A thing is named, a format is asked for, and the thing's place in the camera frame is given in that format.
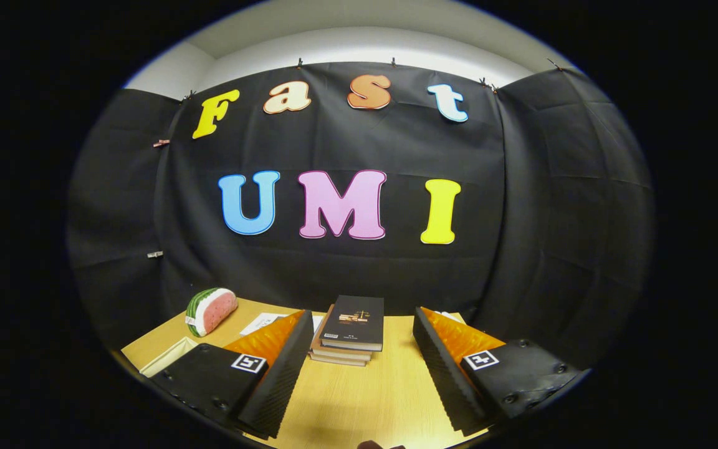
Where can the beige fabric storage box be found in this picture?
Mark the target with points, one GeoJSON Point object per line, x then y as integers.
{"type": "Point", "coordinates": [169, 357]}

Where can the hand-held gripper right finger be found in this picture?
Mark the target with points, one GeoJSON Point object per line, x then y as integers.
{"type": "Point", "coordinates": [443, 374]}

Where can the pink clothespin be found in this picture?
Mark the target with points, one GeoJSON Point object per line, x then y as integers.
{"type": "Point", "coordinates": [161, 143]}

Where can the row of small black clips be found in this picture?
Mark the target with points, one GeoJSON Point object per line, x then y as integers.
{"type": "Point", "coordinates": [300, 63]}

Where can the white cover book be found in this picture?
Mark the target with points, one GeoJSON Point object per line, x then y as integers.
{"type": "Point", "coordinates": [262, 323]}

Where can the white cartoon face plush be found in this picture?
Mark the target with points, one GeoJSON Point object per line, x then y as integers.
{"type": "Point", "coordinates": [452, 316]}

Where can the brown cover book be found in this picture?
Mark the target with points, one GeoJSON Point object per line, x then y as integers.
{"type": "Point", "coordinates": [337, 362]}
{"type": "Point", "coordinates": [334, 353]}

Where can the watermelon slice plush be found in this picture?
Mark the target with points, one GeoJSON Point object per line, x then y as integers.
{"type": "Point", "coordinates": [212, 310]}

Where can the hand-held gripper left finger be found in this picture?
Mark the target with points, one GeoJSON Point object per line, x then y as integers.
{"type": "Point", "coordinates": [284, 374]}

